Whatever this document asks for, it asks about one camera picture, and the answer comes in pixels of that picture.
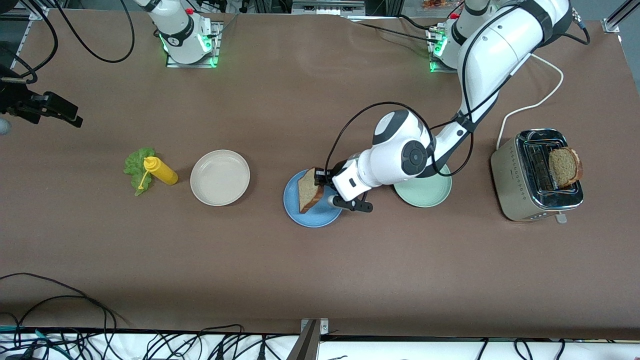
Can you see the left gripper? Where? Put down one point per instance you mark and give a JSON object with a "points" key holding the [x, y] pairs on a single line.
{"points": [[334, 173]]}

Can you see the brown toast bread slice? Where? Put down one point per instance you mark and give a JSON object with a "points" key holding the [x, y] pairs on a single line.
{"points": [[565, 167], [307, 192]]}

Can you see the green lettuce leaf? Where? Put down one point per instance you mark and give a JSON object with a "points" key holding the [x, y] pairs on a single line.
{"points": [[132, 167]]}

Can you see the yellow mustard squeeze bottle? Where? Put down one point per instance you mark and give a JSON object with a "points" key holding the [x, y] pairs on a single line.
{"points": [[162, 172]]}

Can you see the blue plate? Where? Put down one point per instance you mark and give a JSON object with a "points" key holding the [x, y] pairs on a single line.
{"points": [[291, 197]]}

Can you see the green plate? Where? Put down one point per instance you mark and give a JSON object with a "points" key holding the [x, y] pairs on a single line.
{"points": [[425, 197]]}

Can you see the beige plate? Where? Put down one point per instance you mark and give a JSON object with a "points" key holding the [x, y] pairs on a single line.
{"points": [[220, 177]]}

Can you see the grey metal box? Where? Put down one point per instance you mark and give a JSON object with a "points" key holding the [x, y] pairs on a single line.
{"points": [[327, 7]]}

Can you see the beige and chrome toaster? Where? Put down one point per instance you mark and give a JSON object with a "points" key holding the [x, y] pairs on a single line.
{"points": [[510, 185]]}

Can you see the orange snack bag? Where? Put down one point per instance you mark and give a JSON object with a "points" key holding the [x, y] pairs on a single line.
{"points": [[440, 4]]}

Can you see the aluminium frame corner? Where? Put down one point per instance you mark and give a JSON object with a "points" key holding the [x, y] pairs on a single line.
{"points": [[37, 12], [611, 25]]}

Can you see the silver table edge bracket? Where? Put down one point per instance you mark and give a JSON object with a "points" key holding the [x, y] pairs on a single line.
{"points": [[324, 327]]}

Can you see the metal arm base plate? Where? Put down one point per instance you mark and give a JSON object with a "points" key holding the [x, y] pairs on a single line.
{"points": [[437, 70], [217, 55]]}

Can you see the dark aluminium profile post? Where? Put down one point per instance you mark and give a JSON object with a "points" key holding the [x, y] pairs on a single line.
{"points": [[306, 347]]}

